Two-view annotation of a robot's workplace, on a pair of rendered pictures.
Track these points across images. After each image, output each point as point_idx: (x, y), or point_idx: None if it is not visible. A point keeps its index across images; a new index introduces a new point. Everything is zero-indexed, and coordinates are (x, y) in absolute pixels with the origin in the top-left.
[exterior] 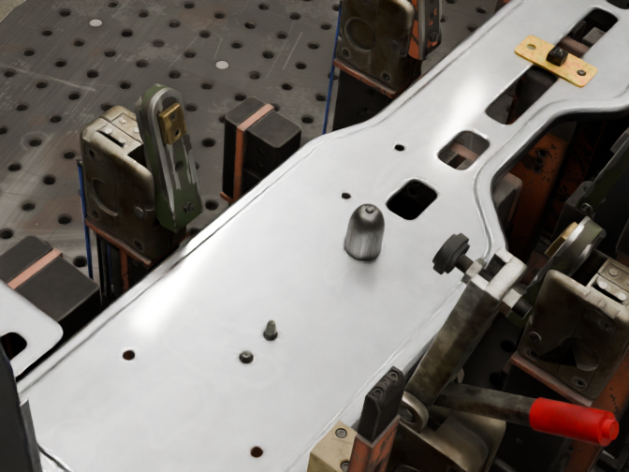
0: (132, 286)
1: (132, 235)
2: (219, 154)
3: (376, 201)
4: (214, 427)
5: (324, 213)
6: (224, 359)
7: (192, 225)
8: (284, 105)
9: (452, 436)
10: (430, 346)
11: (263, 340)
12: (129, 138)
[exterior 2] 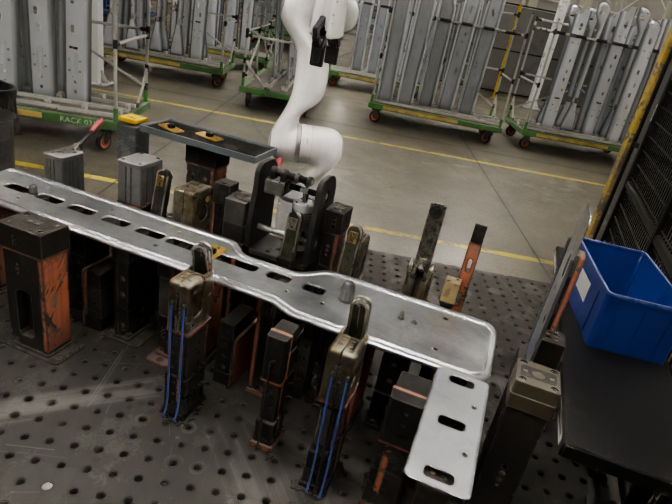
0: (402, 355)
1: (357, 378)
2: (149, 470)
3: (321, 296)
4: (445, 327)
5: (335, 308)
6: (418, 327)
7: (216, 473)
8: (96, 444)
9: None
10: (435, 242)
11: (404, 319)
12: (350, 341)
